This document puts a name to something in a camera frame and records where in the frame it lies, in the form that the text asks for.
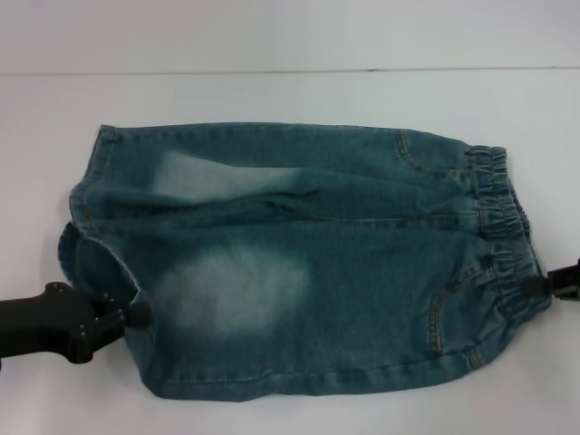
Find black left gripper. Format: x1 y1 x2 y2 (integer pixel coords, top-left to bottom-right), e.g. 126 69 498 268
0 280 151 364

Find blue washed denim shorts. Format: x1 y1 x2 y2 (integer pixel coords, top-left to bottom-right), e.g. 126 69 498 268
56 121 546 396

